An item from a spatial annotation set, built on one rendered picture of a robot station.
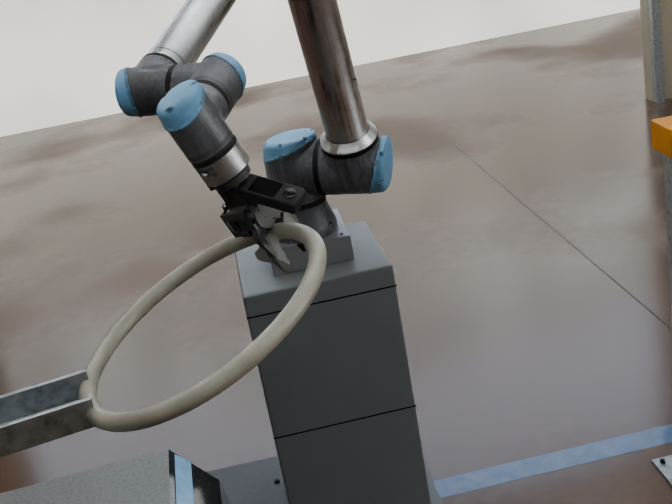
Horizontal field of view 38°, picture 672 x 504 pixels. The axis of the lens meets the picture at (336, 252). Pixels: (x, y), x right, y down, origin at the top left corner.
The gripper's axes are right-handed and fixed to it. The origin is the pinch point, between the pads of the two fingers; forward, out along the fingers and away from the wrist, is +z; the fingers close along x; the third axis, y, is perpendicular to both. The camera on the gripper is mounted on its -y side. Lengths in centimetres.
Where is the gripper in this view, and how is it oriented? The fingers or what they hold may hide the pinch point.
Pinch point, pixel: (296, 256)
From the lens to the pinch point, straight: 179.6
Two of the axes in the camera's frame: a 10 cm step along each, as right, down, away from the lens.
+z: 5.0, 7.4, 4.5
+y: -7.4, 0.9, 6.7
